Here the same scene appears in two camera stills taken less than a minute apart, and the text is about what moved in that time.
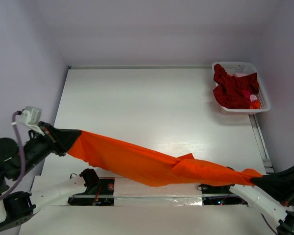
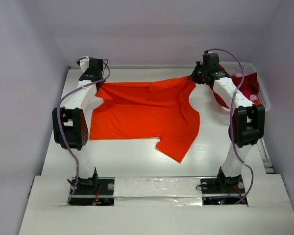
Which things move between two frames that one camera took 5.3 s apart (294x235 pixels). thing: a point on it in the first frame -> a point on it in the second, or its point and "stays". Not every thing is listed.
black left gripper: (63, 139) -> (85, 73)
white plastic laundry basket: (232, 68) stays
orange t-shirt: (151, 166) -> (160, 110)
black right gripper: (286, 182) -> (194, 77)
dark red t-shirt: (233, 91) stays
